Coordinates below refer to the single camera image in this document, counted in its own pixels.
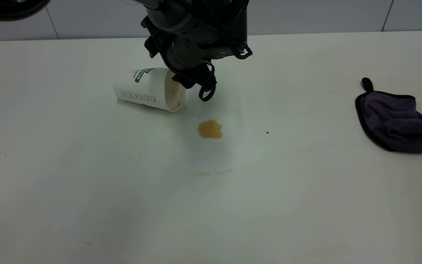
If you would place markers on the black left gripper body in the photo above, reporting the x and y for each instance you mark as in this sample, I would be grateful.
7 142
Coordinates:
189 51

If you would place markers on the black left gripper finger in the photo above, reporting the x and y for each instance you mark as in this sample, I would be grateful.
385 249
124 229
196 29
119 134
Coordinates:
186 81

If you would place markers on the white paper coffee cup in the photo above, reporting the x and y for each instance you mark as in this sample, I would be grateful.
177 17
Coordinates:
141 91

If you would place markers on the purple cloth with black trim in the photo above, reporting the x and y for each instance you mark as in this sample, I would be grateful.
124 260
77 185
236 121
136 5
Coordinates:
394 121

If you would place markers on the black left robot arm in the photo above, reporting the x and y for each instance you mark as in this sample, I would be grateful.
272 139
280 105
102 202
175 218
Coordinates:
9 9

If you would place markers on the brown coffee spill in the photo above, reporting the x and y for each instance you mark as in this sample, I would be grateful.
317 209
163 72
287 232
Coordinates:
210 129

